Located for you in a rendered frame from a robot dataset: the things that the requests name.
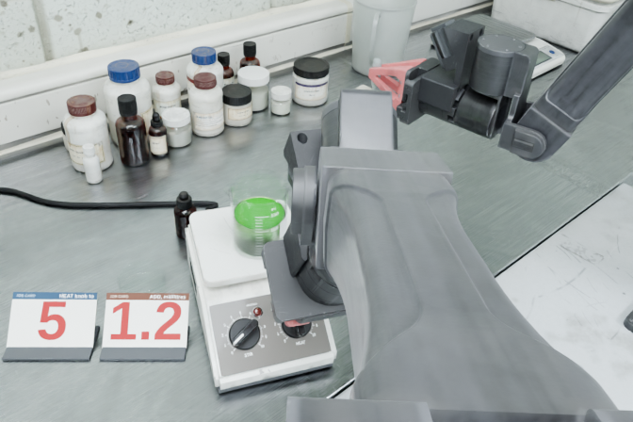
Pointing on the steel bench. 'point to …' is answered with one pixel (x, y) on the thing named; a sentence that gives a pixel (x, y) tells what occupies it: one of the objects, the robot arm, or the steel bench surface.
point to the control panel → (268, 344)
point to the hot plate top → (221, 250)
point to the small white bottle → (91, 164)
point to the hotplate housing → (209, 296)
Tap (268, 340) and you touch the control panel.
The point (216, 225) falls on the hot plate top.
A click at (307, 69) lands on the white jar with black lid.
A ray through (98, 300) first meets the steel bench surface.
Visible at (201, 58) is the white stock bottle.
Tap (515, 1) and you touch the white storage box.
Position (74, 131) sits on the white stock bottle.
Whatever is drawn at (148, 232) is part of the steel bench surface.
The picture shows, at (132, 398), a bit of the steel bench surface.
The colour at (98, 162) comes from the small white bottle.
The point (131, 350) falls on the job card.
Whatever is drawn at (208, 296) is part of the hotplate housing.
